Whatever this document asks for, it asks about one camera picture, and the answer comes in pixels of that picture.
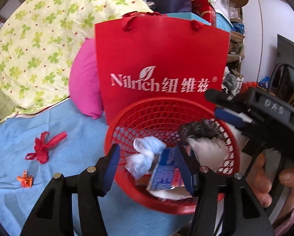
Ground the blue white toothpaste box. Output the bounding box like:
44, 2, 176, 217
146, 147, 184, 191

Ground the light blue sock bundle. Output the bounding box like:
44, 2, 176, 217
125, 136, 167, 180

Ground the red ribbon bow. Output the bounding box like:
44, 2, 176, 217
24, 131, 68, 164

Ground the orange wrapper bundle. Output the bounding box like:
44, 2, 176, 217
16, 171, 33, 188

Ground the red mesh trash basket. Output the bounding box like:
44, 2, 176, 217
105, 98, 240, 215

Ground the person right hand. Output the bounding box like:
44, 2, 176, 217
251, 152, 294, 208

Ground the light blue blanket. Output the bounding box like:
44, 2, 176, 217
0, 100, 192, 235

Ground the red Nilrich paper bag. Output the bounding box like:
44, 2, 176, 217
95, 15, 229, 122

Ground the light blue fashion box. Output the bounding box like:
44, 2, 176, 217
167, 12, 211, 26

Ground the pink pillow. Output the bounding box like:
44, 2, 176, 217
69, 38, 104, 119

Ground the dark red gift box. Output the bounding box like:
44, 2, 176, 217
191, 0, 216, 27

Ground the green clover quilt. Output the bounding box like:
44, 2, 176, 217
0, 0, 149, 119

